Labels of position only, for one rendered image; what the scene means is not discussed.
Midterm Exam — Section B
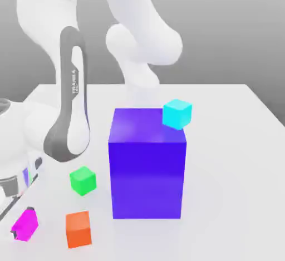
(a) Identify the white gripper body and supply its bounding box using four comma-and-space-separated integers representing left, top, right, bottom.
0, 192, 30, 231

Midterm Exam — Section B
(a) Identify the small magenta cube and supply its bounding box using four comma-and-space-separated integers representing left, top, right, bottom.
10, 206, 40, 243

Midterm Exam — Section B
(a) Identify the large purple box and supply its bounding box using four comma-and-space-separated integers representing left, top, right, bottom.
108, 107, 187, 220

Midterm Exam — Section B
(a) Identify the small orange cube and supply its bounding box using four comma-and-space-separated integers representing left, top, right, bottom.
65, 210, 93, 249

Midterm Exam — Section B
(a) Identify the small cyan cube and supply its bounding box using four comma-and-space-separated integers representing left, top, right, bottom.
161, 99, 193, 131

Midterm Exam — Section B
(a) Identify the small green cube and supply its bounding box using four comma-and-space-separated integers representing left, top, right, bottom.
69, 166, 97, 197

